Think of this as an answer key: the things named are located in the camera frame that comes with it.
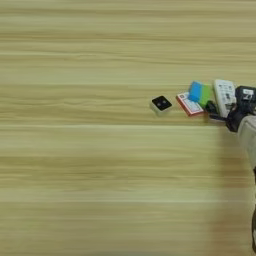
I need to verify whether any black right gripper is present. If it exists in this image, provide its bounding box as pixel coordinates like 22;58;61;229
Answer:
204;100;256;133

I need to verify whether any white remote control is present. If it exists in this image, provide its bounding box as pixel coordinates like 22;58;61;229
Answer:
212;78;237;119

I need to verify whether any blue rectangular block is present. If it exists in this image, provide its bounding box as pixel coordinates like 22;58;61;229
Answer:
187;80;204;104

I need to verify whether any small black-topped white cube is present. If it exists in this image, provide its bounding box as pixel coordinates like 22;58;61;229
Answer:
149;95;174;117

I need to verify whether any green rectangular block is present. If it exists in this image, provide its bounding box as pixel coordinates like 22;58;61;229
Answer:
198;83;214;109

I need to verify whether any red and white card box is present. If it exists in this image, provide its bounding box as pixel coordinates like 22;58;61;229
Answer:
175;91;205;117

